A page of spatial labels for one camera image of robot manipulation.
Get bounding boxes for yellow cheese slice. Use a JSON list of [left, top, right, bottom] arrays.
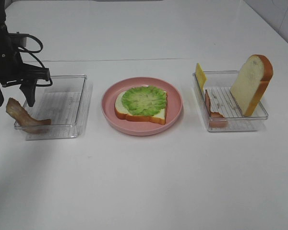
[[195, 63, 207, 92]]

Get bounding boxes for bread slice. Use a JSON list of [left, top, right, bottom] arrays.
[[230, 54, 273, 116], [115, 89, 168, 125]]

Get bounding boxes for pink round plate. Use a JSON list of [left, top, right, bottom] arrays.
[[101, 77, 183, 136]]

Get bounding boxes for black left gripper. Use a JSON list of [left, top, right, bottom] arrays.
[[0, 31, 50, 108]]

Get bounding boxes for left clear plastic tray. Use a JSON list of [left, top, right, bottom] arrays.
[[14, 75, 93, 140]]

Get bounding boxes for bacon strip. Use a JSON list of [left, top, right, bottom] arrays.
[[6, 98, 51, 127], [205, 90, 228, 128]]

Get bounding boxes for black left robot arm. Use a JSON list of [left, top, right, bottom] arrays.
[[0, 0, 53, 107]]

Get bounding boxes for green lettuce leaf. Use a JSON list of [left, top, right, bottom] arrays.
[[121, 85, 167, 116]]

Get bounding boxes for right clear plastic tray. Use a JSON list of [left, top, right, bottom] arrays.
[[193, 70, 268, 132]]

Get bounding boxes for clear plastic tray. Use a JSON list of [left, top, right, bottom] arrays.
[[14, 75, 93, 140], [193, 70, 268, 132]]

